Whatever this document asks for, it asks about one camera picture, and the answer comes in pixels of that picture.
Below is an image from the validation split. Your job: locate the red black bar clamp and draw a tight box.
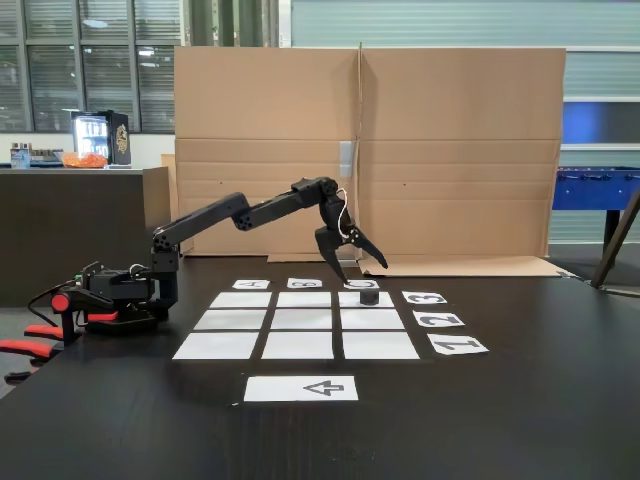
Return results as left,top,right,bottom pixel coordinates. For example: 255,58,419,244
0,287,121,384

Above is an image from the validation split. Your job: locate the brown wooden beam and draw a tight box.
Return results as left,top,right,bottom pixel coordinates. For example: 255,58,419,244
589,187,640,300

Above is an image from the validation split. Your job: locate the blue foosball table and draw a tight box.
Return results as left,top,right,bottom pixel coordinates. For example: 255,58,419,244
551,166,640,247

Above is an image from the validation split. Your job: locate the orange plastic bag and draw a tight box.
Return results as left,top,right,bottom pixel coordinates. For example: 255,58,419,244
60,152,110,170

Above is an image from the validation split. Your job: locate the small brown cardboard sheet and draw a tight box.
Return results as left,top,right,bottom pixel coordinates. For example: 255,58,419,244
142,153,184,267

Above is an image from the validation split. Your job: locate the black power cable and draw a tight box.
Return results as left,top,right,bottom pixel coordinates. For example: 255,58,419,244
27,281,77,329

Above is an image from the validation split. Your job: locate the paper sheet number 2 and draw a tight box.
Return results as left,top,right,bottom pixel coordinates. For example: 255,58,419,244
412,311,466,329

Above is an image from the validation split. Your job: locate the white paper grid square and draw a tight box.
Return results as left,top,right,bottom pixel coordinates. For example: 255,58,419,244
209,291,273,309
193,309,268,331
261,331,335,361
342,331,420,361
276,291,332,308
172,332,260,361
338,291,396,308
340,309,406,331
270,309,333,331

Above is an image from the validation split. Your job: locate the blue white carton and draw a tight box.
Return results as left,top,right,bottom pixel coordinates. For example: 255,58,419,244
10,142,33,169

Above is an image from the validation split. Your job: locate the large brown cardboard box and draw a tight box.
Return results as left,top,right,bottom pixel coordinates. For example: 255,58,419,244
172,42,574,279

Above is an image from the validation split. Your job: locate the paper sheet number 3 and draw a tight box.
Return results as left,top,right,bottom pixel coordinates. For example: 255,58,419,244
401,291,449,306

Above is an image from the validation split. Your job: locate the black lit mini fridge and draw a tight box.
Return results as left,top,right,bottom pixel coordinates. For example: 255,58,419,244
71,110,133,167

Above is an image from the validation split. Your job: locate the paper sheet number 1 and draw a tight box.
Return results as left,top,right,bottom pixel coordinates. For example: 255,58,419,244
427,335,490,357

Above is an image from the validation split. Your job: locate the white arrow paper sheet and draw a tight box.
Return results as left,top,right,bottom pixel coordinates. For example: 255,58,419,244
243,375,360,403

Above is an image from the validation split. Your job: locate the dark brown counter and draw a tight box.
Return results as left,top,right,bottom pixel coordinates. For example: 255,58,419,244
0,167,172,309

